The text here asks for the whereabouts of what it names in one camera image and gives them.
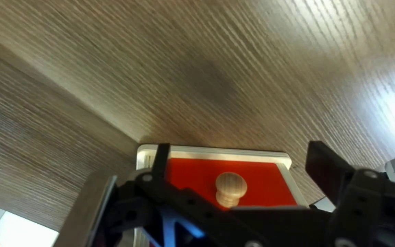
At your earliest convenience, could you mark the red-front wooden drawer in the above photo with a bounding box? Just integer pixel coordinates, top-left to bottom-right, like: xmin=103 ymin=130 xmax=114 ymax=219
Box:
xmin=164 ymin=156 xmax=300 ymax=209

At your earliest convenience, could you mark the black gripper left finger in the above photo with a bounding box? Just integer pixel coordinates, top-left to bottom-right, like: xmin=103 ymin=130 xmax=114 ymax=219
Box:
xmin=92 ymin=142 xmax=337 ymax=247

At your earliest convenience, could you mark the dark wooden raised shelf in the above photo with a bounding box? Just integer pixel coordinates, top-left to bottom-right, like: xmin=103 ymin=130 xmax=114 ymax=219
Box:
xmin=0 ymin=31 xmax=140 ymax=231

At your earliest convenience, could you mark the cream wooden box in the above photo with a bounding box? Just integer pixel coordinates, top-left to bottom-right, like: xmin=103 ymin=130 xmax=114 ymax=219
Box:
xmin=135 ymin=142 xmax=309 ymax=208

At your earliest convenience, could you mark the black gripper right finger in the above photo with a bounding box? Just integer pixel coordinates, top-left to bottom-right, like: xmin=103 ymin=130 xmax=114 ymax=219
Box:
xmin=306 ymin=139 xmax=395 ymax=247

